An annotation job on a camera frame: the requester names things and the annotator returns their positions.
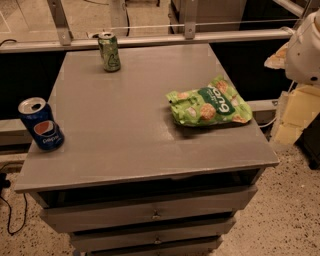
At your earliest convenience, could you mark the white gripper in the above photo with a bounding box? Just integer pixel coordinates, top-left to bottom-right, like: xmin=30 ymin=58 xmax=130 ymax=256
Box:
xmin=264 ymin=9 xmax=320 ymax=145

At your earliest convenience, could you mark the blue pepsi can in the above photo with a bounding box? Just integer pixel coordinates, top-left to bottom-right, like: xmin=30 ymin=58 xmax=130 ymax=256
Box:
xmin=18 ymin=97 xmax=64 ymax=151

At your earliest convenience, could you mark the green rice chip bag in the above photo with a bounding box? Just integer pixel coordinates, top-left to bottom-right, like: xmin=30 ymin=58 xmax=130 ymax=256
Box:
xmin=166 ymin=76 xmax=253 ymax=127

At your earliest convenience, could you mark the green soda can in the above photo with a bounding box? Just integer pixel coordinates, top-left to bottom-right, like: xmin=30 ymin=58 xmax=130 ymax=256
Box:
xmin=98 ymin=32 xmax=121 ymax=72

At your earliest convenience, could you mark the middle grey drawer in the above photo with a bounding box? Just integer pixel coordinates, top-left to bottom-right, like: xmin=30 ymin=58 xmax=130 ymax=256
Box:
xmin=71 ymin=214 xmax=235 ymax=252

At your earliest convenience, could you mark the grey drawer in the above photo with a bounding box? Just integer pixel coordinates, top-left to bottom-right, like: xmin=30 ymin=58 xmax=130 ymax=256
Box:
xmin=40 ymin=185 xmax=257 ymax=233
xmin=71 ymin=214 xmax=235 ymax=252
xmin=90 ymin=236 xmax=222 ymax=256

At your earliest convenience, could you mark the bottom grey drawer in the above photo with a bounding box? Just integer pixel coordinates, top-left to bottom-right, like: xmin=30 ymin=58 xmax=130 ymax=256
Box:
xmin=90 ymin=236 xmax=222 ymax=256

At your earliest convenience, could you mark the top grey drawer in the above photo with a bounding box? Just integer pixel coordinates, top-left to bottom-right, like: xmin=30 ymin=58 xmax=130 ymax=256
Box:
xmin=40 ymin=185 xmax=257 ymax=233

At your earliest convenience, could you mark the metal railing frame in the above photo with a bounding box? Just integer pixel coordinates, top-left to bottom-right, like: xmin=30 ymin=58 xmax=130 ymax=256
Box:
xmin=0 ymin=0 xmax=291 ymax=52

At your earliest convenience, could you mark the black floor cable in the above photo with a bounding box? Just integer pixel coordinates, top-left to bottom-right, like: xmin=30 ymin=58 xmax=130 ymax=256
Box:
xmin=0 ymin=163 xmax=28 ymax=236

